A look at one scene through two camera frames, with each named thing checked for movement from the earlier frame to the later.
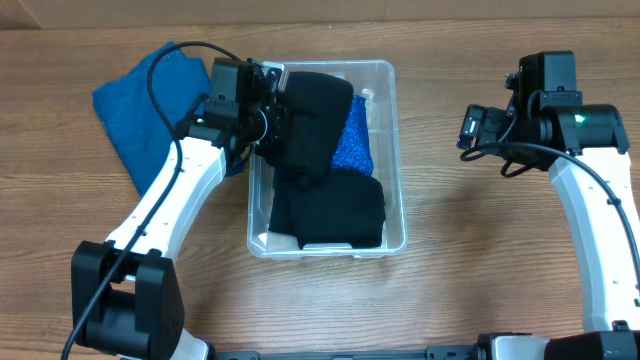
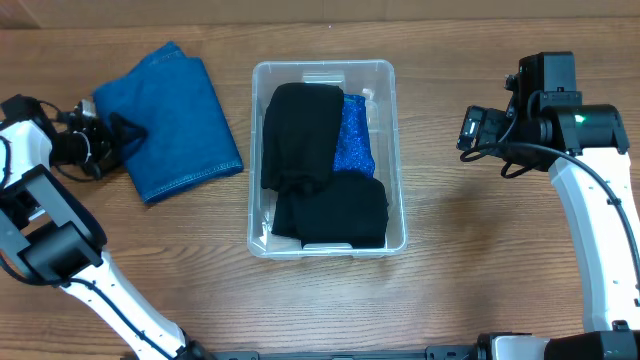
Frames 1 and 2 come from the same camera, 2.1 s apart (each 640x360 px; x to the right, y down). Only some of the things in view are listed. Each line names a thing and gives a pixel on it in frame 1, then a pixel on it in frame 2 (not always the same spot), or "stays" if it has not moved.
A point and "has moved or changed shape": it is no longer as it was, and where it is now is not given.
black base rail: (439, 352) stays
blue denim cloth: (135, 124) stays
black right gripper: (481, 117) stays
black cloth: (319, 106) has moved or changed shape
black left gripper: (273, 126) -> (107, 146)
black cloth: (344, 207) stays
